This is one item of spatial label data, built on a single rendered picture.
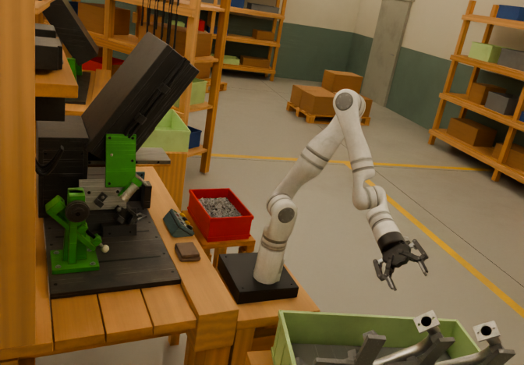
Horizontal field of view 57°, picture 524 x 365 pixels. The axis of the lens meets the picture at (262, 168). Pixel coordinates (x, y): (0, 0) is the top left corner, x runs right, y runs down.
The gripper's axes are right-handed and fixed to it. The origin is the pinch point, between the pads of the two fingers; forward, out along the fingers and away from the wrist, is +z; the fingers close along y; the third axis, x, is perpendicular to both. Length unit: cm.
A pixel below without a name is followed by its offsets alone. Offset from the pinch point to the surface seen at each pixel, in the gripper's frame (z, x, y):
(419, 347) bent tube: 13.0, 10.8, -6.6
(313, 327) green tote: -7.5, 14.3, -35.4
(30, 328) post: -10, -47, -91
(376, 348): 16.1, -7.5, -13.4
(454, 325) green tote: -2.4, 45.0, 1.5
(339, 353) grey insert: 0.0, 22.6, -32.6
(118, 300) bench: -26, -22, -84
